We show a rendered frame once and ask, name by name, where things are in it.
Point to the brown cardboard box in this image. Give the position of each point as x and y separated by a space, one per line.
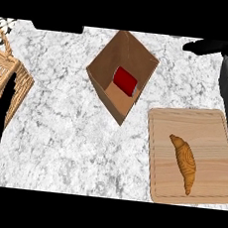
126 50

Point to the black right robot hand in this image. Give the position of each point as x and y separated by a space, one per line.
209 46

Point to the red can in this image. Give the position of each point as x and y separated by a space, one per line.
124 80

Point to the brown croissant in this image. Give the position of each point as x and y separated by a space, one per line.
186 160

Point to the brown wicker basket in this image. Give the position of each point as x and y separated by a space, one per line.
4 71

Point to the black white patterned object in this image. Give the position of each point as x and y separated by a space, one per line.
2 29

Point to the pale wooden cutting board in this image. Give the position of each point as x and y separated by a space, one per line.
210 136

